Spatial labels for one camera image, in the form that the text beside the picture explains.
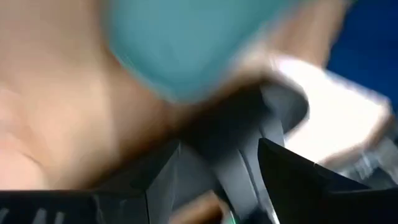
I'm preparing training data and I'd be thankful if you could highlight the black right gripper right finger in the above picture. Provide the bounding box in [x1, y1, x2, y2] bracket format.
[257, 138, 398, 224]

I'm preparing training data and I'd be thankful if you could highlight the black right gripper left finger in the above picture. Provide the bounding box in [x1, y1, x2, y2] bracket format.
[93, 139, 183, 224]

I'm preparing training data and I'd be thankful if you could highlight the blue plastic bin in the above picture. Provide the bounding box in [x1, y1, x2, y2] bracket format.
[325, 0, 398, 108]

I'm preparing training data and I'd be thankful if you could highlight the green slide sandal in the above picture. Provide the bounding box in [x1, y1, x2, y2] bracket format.
[104, 0, 295, 102]

